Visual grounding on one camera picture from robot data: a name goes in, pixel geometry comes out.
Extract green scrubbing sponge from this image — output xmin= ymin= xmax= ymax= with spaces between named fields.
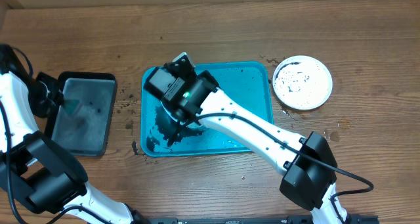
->
xmin=62 ymin=99 xmax=81 ymax=116

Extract white plate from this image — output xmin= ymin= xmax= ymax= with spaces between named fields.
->
xmin=272 ymin=55 xmax=333 ymax=110

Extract light blue plate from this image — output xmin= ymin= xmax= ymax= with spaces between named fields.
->
xmin=161 ymin=102 xmax=205 ymax=131

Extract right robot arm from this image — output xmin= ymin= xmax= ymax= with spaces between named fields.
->
xmin=144 ymin=58 xmax=348 ymax=223

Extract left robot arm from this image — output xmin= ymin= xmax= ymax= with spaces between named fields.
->
xmin=1 ymin=43 xmax=148 ymax=223

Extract black water tray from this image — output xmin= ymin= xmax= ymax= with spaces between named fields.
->
xmin=44 ymin=72 xmax=117 ymax=156

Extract teal plastic tray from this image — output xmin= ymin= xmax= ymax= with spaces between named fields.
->
xmin=140 ymin=61 xmax=274 ymax=157

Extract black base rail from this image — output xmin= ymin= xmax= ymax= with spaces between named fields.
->
xmin=144 ymin=213 xmax=380 ymax=224

